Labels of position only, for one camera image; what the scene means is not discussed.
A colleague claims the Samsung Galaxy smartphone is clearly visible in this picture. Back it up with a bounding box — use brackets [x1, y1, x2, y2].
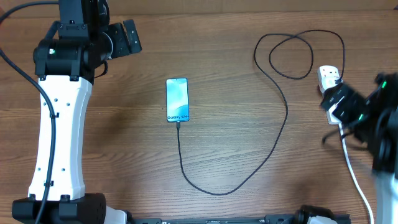
[165, 78, 190, 123]

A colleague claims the black USB charging cable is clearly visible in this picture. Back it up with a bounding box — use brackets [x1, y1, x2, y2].
[176, 29, 346, 197]

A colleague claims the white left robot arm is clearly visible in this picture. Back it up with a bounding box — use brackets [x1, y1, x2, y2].
[12, 0, 141, 223]

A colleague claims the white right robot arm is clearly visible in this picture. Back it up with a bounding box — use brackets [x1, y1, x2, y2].
[321, 73, 397, 223]

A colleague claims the white charger plug adapter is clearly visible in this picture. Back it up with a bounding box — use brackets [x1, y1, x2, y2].
[319, 77, 341, 95]

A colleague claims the white power strip cord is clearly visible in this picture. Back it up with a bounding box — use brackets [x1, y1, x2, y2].
[337, 123, 375, 224]

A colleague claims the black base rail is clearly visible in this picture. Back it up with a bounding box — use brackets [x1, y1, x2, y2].
[127, 205, 351, 224]

